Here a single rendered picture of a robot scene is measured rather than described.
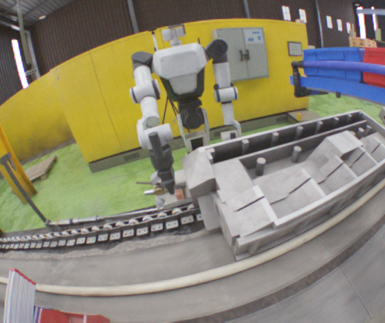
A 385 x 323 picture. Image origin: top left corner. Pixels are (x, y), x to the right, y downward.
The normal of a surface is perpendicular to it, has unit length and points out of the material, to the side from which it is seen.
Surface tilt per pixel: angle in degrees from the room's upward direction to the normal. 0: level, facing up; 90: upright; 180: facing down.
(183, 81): 90
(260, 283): 0
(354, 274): 0
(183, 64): 90
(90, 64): 90
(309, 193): 31
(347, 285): 0
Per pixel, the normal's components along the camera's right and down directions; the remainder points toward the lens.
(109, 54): 0.18, 0.50
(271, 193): -0.15, -0.73
